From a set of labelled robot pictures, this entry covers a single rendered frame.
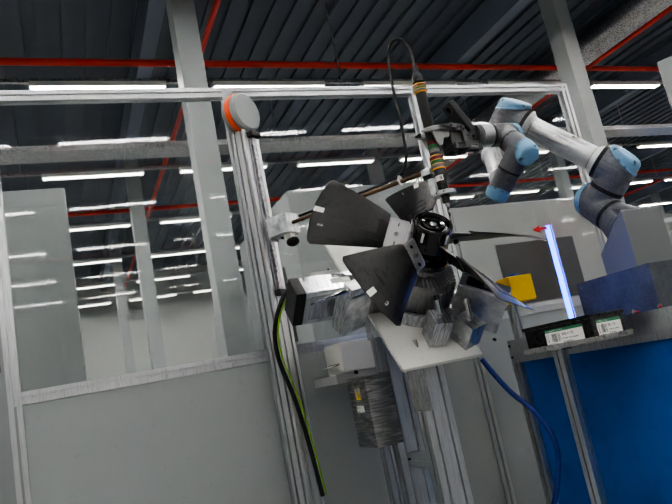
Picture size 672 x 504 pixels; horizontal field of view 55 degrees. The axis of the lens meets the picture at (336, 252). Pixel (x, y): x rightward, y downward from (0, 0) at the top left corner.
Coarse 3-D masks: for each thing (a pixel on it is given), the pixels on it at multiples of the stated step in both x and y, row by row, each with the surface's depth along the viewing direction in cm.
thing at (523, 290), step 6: (510, 276) 223; (516, 276) 223; (522, 276) 224; (528, 276) 225; (498, 282) 227; (504, 282) 224; (510, 282) 222; (516, 282) 222; (522, 282) 223; (528, 282) 224; (516, 288) 222; (522, 288) 223; (528, 288) 224; (510, 294) 221; (516, 294) 221; (522, 294) 222; (528, 294) 223; (534, 294) 224; (522, 300) 222; (528, 300) 226
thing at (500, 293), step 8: (456, 256) 178; (464, 264) 178; (472, 272) 180; (480, 272) 174; (480, 280) 182; (488, 280) 170; (496, 288) 166; (496, 296) 161; (504, 296) 164; (512, 296) 170; (520, 304) 166
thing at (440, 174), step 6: (414, 66) 203; (414, 72) 203; (414, 78) 202; (420, 78) 201; (438, 168) 195; (444, 168) 196; (438, 174) 195; (444, 174) 195; (438, 180) 195; (444, 180) 195; (438, 186) 195; (444, 186) 194; (444, 198) 194
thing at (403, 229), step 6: (390, 222) 191; (396, 222) 190; (402, 222) 190; (408, 222) 190; (390, 228) 190; (396, 228) 190; (402, 228) 190; (408, 228) 190; (390, 234) 190; (402, 234) 190; (384, 240) 190; (390, 240) 190; (396, 240) 190; (402, 240) 190; (384, 246) 190
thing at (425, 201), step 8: (424, 184) 215; (400, 192) 218; (408, 192) 215; (416, 192) 212; (424, 192) 209; (392, 200) 217; (400, 200) 214; (408, 200) 211; (416, 200) 207; (424, 200) 204; (432, 200) 202; (392, 208) 213; (400, 208) 210; (408, 208) 207; (416, 208) 204; (424, 208) 200; (432, 208) 197; (400, 216) 207; (408, 216) 204
